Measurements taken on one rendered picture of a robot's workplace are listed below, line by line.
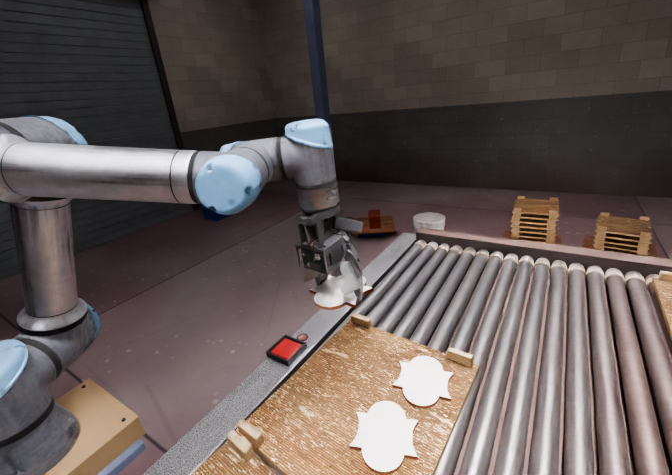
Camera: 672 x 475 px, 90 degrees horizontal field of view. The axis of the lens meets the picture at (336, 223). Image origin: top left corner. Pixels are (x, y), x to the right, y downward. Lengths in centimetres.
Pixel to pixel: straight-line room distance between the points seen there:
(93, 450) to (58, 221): 46
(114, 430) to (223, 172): 66
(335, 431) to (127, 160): 58
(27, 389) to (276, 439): 46
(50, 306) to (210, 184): 53
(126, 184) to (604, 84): 530
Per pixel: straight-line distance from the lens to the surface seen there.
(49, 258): 84
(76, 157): 56
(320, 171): 57
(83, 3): 570
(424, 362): 86
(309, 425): 77
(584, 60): 545
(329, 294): 72
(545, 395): 88
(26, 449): 93
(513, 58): 549
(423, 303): 109
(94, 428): 98
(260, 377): 91
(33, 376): 89
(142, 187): 52
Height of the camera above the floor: 153
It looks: 20 degrees down
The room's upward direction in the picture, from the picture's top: 6 degrees counter-clockwise
